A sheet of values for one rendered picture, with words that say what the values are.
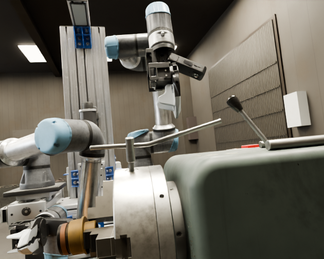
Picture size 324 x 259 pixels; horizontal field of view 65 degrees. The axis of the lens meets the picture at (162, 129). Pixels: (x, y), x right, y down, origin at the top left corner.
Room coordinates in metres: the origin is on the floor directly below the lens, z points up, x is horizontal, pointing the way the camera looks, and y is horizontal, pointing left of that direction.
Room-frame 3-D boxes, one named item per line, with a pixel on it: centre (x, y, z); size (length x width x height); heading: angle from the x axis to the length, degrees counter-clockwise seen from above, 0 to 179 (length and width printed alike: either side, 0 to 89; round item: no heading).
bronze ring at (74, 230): (0.68, 0.24, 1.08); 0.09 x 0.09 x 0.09; 7
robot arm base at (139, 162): (1.33, 0.13, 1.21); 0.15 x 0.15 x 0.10
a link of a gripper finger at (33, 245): (0.66, 0.38, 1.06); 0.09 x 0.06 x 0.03; 7
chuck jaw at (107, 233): (0.59, 0.15, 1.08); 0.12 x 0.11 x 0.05; 7
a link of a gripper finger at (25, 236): (0.66, 0.38, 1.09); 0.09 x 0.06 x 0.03; 7
